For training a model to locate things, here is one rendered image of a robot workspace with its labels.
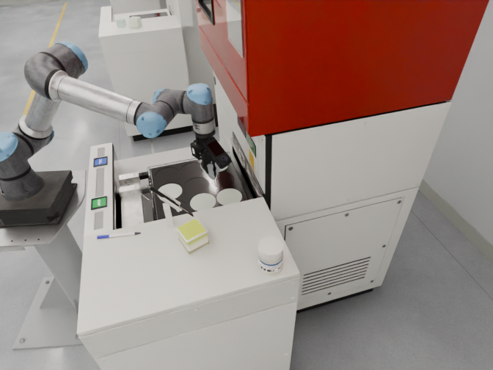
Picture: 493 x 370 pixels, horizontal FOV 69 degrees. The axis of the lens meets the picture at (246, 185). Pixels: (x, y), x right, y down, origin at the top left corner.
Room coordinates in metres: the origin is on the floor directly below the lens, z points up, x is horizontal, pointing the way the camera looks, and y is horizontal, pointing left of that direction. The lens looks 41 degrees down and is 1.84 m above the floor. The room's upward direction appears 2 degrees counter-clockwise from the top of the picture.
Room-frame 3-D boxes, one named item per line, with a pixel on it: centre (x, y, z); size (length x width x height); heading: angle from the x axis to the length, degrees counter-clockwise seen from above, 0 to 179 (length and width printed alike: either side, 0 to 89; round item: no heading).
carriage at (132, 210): (1.01, 0.45, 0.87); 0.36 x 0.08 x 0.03; 15
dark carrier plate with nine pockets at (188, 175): (1.09, 0.20, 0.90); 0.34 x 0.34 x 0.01; 15
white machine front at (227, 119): (1.34, 0.03, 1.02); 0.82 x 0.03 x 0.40; 15
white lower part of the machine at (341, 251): (1.43, -0.30, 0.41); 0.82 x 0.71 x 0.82; 15
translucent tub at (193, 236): (0.74, 0.17, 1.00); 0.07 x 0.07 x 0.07; 34
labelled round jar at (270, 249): (0.64, -0.06, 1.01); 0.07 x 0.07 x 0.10
